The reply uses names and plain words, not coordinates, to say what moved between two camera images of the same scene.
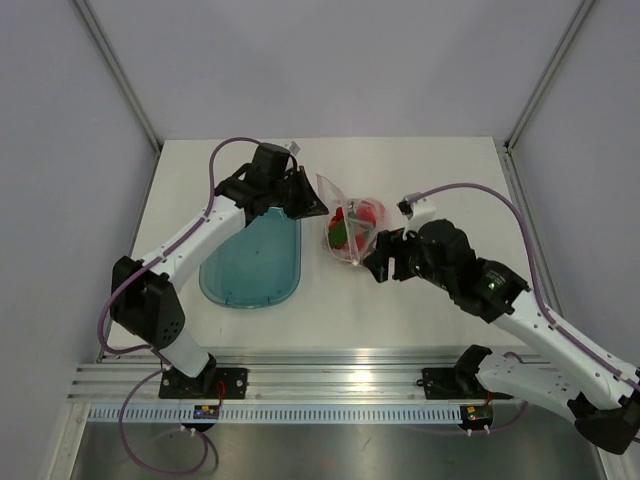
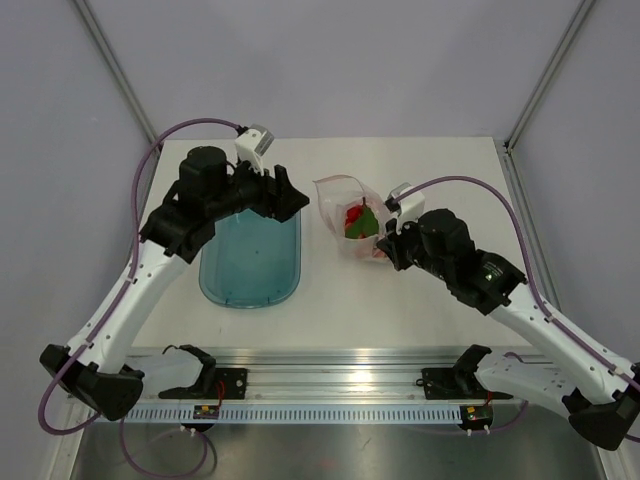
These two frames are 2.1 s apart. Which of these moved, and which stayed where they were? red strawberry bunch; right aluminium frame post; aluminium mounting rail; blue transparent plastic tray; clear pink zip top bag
Moved: red strawberry bunch; clear pink zip top bag
Stayed: right aluminium frame post; aluminium mounting rail; blue transparent plastic tray
